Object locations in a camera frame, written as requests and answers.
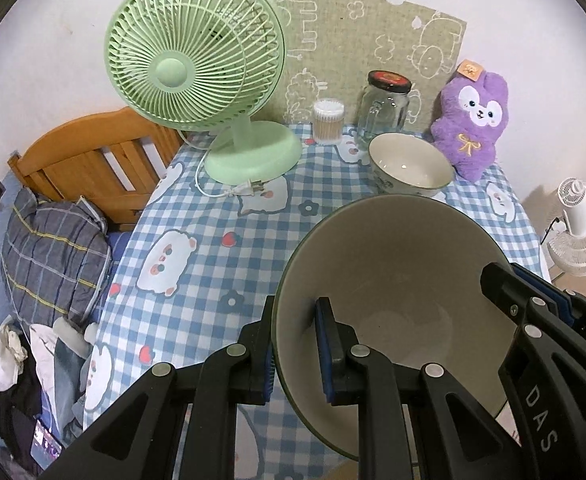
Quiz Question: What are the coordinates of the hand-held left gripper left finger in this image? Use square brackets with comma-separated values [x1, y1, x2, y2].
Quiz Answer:
[38, 295, 276, 480]

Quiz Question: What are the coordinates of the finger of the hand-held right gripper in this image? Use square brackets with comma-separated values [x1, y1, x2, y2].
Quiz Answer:
[513, 264, 586, 331]
[480, 261, 558, 326]

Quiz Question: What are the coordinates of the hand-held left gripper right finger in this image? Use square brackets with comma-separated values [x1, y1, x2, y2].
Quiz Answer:
[315, 296, 524, 480]

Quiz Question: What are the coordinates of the cream ceramic bowl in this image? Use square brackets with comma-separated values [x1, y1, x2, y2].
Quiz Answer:
[271, 195, 521, 461]
[368, 132, 455, 198]

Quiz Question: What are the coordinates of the white standing fan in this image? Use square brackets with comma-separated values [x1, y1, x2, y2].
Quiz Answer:
[545, 177, 586, 278]

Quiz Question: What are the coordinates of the purple plush toy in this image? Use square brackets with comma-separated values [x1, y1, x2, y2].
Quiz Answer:
[430, 61, 511, 182]

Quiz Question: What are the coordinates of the blue checkered tablecloth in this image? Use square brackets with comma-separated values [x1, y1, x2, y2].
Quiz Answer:
[73, 122, 554, 480]

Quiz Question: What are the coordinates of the blue grey cloth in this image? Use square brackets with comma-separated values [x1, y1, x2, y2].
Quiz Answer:
[48, 317, 104, 436]

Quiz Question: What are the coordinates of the white garment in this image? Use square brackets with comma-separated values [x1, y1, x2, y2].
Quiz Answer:
[28, 324, 66, 396]

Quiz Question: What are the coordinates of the glass jar with dark lid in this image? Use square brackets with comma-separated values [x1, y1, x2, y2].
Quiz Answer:
[355, 70, 414, 143]

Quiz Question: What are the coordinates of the cotton swab container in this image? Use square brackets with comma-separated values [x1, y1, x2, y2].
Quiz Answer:
[313, 100, 346, 145]

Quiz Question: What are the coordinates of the smartphone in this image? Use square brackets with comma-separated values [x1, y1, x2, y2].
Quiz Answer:
[30, 419, 64, 466]

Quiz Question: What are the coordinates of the grey plaid pillow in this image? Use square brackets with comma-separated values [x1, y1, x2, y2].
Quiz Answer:
[0, 187, 112, 333]

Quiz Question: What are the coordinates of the dark cloth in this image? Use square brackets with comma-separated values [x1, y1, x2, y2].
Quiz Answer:
[0, 385, 44, 480]

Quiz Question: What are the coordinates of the white crumpled cloth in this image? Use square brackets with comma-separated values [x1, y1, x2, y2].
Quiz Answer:
[0, 324, 28, 391]

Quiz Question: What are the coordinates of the wooden bed headboard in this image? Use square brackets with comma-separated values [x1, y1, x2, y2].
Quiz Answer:
[8, 107, 184, 231]

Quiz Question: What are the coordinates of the green desk fan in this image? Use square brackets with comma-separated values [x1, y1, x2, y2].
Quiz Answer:
[104, 0, 303, 186]

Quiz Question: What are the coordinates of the white fan power cord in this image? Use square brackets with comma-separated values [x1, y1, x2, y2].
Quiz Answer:
[195, 127, 269, 198]

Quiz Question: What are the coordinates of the green patterned wall mat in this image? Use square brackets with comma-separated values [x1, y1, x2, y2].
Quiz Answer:
[265, 0, 468, 126]

